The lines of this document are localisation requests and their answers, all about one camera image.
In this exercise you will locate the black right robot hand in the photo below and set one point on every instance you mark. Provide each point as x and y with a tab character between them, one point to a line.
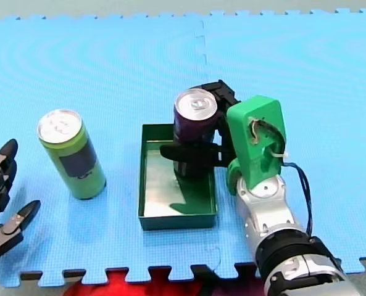
207	148

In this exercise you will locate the shallow green tray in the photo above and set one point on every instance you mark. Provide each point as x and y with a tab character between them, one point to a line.
176	200

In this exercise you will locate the dark purple drink can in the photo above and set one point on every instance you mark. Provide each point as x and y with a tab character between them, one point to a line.
192	129

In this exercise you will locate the green drink can dark band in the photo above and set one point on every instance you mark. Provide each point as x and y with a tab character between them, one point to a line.
73	157

